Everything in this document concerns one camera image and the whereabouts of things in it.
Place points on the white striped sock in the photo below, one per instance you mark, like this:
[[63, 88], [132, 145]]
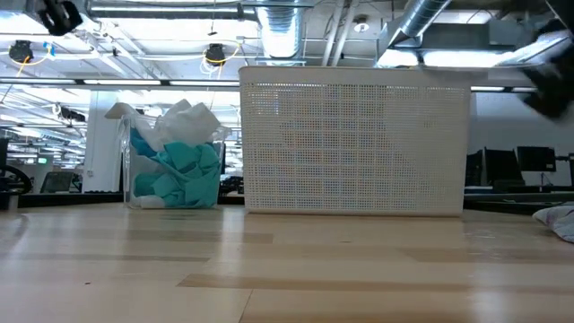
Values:
[[558, 222]]

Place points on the white cloth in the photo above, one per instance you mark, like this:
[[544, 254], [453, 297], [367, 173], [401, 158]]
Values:
[[188, 123]]

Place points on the teal garment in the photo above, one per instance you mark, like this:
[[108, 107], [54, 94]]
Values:
[[188, 175]]

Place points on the white mesh garment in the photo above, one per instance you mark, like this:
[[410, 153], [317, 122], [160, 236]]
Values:
[[150, 202]]

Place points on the black background monitor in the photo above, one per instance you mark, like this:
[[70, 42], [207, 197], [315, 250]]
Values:
[[536, 158], [501, 166]]

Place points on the tall clear plastic bin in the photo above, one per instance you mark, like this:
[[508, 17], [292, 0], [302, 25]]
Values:
[[125, 179]]

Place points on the white perforated plastic basket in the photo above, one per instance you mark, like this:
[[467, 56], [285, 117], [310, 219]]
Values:
[[354, 143]]

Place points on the black ceiling camera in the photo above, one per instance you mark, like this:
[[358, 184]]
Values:
[[215, 54], [20, 51]]

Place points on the silver ventilation duct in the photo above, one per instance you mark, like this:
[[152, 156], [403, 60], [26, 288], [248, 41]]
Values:
[[421, 15], [280, 27]]

